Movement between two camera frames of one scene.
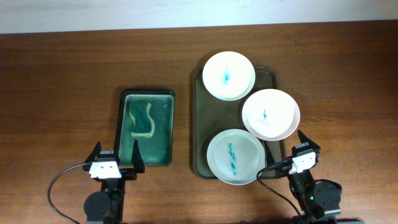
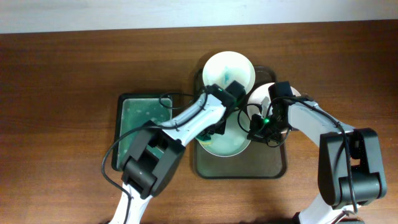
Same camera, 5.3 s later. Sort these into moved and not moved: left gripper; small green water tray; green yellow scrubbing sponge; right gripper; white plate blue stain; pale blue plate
Moved: green yellow scrubbing sponge; left gripper; right gripper; pale blue plate
Not moved: small green water tray; white plate blue stain
